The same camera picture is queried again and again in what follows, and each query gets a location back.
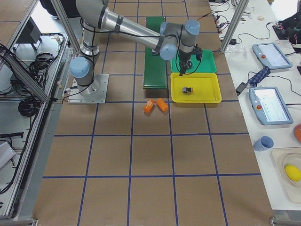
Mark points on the black gripper over trays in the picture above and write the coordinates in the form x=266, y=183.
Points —
x=182, y=58

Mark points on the yellow push button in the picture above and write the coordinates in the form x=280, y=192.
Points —
x=187, y=90

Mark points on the black adapter on desk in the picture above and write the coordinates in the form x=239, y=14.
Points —
x=241, y=88

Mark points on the blue plaid folded umbrella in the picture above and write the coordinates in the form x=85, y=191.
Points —
x=259, y=76

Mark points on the teach pendant with screen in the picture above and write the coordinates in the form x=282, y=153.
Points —
x=270, y=55

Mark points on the green plastic tray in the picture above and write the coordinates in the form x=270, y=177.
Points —
x=206, y=65

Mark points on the plain orange cylinder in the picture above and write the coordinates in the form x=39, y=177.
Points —
x=163, y=106

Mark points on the green conveyor belt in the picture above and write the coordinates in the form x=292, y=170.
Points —
x=154, y=66

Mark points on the yellow plastic tray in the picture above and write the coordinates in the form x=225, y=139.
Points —
x=206, y=88

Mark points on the beige tray with bowl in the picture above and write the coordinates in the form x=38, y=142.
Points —
x=281, y=158

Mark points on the blue plastic cup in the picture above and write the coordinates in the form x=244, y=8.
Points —
x=263, y=143

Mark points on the yellow lemon in bowl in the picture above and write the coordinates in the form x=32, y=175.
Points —
x=293, y=172

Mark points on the orange cylinder marked 4680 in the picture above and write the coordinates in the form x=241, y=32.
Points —
x=149, y=106

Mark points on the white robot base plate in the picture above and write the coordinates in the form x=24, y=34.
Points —
x=94, y=94

